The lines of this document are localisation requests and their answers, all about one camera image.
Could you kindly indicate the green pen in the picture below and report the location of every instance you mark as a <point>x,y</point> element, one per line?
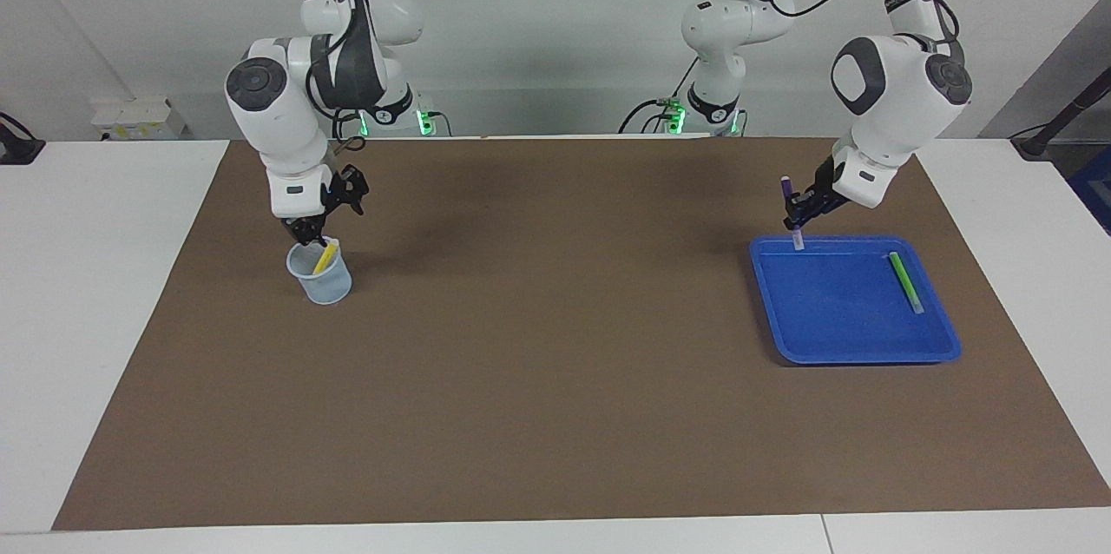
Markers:
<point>905,280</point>

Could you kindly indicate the brown table mat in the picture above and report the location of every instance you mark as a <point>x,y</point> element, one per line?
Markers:
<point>555,363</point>

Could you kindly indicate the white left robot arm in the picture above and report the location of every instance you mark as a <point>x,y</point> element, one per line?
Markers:
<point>894,111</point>

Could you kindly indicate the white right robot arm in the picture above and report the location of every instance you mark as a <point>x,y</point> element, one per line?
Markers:
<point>278,128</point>

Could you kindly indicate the blue box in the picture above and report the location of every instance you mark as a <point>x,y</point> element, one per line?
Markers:
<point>1095,189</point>

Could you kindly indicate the translucent plastic cup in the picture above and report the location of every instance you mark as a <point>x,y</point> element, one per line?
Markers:
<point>325,286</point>

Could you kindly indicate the black clamp mount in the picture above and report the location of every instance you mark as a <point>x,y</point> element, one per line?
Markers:
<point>17,148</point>

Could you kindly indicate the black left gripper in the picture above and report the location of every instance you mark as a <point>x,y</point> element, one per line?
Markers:
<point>826,187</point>

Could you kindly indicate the yellow pen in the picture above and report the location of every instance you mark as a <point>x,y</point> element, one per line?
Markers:
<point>325,259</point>

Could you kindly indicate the blue plastic tray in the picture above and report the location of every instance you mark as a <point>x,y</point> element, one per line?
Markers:
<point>851,319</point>

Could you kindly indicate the purple pen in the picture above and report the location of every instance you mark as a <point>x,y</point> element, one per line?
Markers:
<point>797,240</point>

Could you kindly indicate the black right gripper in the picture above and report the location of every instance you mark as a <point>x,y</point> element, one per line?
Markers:
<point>332,205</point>

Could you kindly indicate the black stand pole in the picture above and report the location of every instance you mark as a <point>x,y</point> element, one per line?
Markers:
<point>1072,107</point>

